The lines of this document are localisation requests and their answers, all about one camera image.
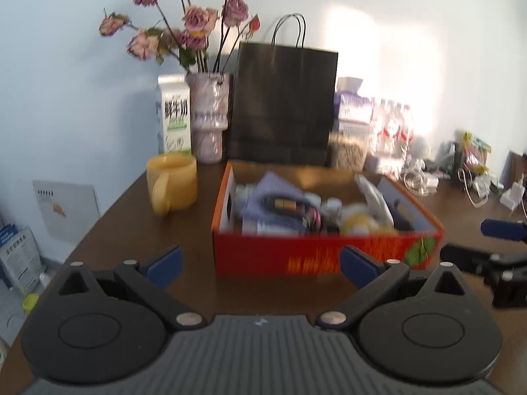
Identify grey braided cable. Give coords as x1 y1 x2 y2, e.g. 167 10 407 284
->
261 195 322 231

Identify white flat box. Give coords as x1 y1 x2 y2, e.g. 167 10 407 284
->
337 119 374 135

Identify yellow white plush toy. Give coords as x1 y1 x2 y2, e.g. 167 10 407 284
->
339 203 382 235

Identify white round device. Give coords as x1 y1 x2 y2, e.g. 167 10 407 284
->
409 135 431 161

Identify purple ceramic vase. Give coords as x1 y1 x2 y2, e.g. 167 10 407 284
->
185 72 231 165

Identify black paper bag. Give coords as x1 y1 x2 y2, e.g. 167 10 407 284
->
227 13 339 169

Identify white milk carton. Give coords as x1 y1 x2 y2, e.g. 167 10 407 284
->
155 74 192 155

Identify clear jar of seeds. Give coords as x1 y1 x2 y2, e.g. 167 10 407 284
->
327 132 370 171

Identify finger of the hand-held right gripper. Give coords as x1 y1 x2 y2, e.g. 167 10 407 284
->
440 244 502 275
480 218 527 243

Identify purple fabric pouch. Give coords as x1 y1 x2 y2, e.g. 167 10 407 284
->
240 172 306 223

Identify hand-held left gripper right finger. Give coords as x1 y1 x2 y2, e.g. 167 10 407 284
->
316 246 474 332

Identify dark blue fabric case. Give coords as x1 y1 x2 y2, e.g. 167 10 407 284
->
386 197 415 231

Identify yellow snack packet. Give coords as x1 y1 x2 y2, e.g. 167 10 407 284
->
460 131 493 174

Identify dried pink roses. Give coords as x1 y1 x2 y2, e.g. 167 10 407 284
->
98 0 261 74

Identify white panel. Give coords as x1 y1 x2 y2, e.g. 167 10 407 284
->
32 180 101 243

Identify white charger with cable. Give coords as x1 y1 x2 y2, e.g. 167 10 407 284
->
463 168 505 209

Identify brown board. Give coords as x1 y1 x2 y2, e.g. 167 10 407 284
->
508 151 527 182

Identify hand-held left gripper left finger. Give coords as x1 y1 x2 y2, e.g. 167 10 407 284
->
53 246 207 332

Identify tangle of white cables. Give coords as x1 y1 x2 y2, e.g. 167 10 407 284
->
401 160 439 194

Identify yellow ceramic mug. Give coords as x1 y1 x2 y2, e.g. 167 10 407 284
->
147 152 199 216

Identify purple tissue pack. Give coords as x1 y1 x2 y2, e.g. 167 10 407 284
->
334 77 375 123

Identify pack of water bottles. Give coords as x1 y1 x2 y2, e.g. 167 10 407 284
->
368 98 415 158

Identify white cloth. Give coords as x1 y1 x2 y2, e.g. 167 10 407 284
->
354 173 394 227

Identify blue booklets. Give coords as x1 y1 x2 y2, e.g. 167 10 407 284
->
0 224 44 294

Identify red cardboard box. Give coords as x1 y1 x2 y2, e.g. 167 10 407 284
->
211 160 446 279

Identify white charging dock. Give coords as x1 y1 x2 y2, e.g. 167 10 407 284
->
499 174 527 211

